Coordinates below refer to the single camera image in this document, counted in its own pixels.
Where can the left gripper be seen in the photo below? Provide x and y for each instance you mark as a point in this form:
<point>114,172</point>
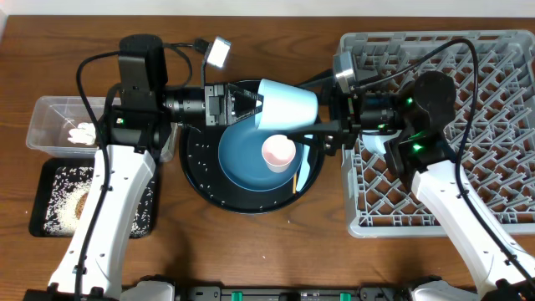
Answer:
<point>224,94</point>

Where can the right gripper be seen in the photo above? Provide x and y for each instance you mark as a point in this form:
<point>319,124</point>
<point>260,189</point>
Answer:
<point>343,117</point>

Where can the light blue cup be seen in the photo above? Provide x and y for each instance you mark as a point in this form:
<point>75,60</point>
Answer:
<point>285,107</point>

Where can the dark blue plate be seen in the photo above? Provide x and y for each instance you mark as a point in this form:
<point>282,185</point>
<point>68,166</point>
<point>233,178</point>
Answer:
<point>240,157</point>

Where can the pink cup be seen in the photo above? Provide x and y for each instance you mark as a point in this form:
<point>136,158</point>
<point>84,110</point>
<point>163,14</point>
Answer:
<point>278,152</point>

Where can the light blue bowl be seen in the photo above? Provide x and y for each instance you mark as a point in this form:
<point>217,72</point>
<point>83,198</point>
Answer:
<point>375,144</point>

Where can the white tissue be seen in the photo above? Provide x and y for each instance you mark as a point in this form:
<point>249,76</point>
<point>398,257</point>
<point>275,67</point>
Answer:
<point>84,134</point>

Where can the brown walnut shell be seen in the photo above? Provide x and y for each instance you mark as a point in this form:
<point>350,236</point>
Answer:
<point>80,205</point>

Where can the cooked white rice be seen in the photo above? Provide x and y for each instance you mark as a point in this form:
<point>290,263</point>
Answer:
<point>69,184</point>

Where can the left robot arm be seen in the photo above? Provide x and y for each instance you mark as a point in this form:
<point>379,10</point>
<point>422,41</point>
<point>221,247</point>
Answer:
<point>131,133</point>

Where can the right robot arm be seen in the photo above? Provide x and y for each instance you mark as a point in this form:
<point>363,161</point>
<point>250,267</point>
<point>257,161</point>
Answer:
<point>407,129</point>

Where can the grey dishwasher rack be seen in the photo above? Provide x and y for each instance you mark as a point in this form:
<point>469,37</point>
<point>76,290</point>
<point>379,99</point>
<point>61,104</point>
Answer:
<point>494,78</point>

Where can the light blue plastic knife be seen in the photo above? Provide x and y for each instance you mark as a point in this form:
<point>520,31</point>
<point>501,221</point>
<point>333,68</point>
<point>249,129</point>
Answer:
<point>304,169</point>

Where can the round black serving tray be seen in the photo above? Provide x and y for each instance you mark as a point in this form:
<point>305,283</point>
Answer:
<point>199,157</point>

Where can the wooden chopstick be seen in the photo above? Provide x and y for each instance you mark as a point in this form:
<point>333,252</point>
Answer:
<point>295,178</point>

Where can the clear plastic bin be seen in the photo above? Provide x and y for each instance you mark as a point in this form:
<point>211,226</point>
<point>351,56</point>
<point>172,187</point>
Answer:
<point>52,118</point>

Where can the black rectangular tray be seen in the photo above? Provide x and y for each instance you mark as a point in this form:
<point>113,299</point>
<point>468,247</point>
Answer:
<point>44,189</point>

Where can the black mounting rail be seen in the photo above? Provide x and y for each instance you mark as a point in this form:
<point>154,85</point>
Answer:
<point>214,293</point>

